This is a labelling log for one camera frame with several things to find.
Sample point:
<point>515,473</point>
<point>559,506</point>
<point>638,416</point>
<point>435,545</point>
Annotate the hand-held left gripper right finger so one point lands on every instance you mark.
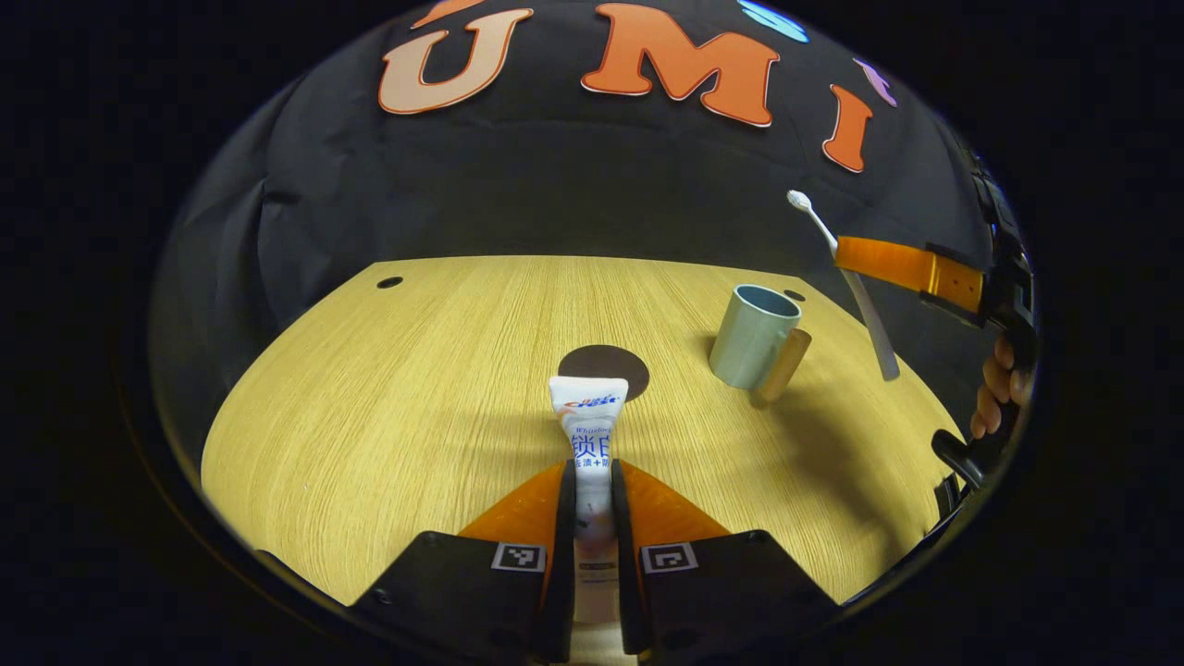
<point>721,592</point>

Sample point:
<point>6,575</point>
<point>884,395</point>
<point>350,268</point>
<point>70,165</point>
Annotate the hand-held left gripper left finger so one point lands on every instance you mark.
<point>462,592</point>

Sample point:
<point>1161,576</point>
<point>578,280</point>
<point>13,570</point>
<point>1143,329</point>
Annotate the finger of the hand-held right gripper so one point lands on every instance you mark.
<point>902,266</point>

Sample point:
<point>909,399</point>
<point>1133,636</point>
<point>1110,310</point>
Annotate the white toothbrush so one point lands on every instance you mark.
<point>856,277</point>

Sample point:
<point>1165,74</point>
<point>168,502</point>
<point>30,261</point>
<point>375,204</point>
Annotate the white toothpaste tube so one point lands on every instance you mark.
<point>589,435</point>

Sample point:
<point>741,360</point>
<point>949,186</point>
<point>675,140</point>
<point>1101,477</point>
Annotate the dark round coaster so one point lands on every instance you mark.
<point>610,363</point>

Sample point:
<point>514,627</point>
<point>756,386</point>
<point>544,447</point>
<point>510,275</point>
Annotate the black backdrop cloth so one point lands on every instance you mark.
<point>555,185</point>

